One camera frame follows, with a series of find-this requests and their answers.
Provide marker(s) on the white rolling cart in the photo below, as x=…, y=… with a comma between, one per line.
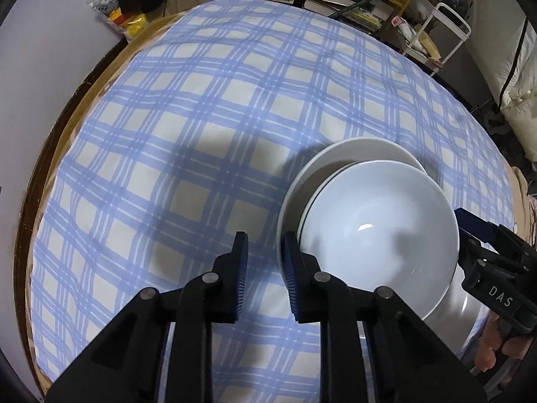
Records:
x=435, y=39

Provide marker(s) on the finger of the black right gripper seen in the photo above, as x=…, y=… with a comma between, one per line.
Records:
x=471, y=226

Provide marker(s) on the white bedding bundle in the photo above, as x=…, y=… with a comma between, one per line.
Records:
x=503, y=46

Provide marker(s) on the plain white bowl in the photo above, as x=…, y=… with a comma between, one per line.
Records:
x=325, y=163

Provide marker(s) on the white bowl red pattern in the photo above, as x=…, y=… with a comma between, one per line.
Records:
x=384, y=223

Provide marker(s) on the yellow snack bag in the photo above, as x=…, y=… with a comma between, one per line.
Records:
x=128, y=24

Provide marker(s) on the person's right hand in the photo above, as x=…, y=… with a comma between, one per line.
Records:
x=491, y=344

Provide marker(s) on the blue checked tablecloth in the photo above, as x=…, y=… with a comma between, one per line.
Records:
x=200, y=137

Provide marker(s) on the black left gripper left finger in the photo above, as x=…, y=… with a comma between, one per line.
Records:
x=217, y=296

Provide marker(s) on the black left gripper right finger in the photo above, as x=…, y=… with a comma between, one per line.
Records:
x=314, y=295

